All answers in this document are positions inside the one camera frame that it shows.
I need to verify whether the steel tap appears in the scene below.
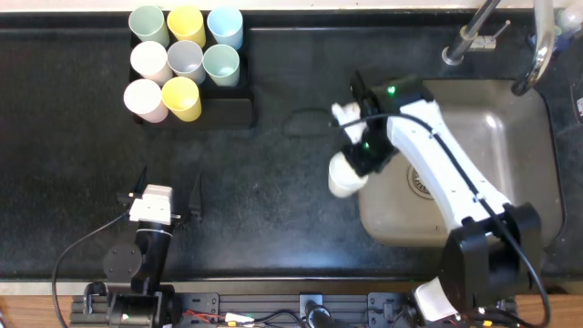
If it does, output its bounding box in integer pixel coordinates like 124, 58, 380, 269
440, 0, 559, 97

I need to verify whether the blue cup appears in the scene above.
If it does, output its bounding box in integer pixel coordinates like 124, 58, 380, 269
206, 5, 244, 51

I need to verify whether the grey cup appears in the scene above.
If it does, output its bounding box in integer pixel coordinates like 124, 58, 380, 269
166, 39, 207, 87

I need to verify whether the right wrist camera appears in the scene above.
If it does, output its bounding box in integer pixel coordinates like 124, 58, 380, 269
331, 101, 368, 145

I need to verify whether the green cup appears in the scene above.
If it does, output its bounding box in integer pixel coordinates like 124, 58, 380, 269
201, 43, 241, 87
128, 4, 170, 48

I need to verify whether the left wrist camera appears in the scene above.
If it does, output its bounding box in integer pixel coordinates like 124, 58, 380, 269
128, 184, 175, 226

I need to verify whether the white cup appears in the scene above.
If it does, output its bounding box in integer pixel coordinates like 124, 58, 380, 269
327, 152, 369, 200
129, 40, 174, 87

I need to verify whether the mounting rail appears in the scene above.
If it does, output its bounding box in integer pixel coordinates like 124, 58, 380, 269
70, 282, 520, 328

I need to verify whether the pink cup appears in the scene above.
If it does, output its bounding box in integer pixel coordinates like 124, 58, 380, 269
122, 77, 169, 124

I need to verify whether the yellow cup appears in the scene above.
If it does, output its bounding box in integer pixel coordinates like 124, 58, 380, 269
166, 5, 207, 49
160, 76, 203, 123

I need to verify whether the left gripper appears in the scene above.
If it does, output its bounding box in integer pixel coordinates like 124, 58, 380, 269
117, 166, 205, 229

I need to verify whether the black cable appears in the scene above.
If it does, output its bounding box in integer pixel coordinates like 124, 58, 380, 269
335, 112, 552, 328
51, 211, 131, 328

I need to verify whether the black tray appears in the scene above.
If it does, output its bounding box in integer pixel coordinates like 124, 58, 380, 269
128, 6, 255, 129

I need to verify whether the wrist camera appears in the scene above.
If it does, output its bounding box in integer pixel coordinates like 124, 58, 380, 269
331, 101, 368, 145
128, 184, 175, 226

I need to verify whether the blue soap bottle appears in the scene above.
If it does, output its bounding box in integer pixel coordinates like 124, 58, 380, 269
553, 2, 583, 51

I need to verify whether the steel sink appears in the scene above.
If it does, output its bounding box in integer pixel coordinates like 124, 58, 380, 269
356, 79, 566, 250

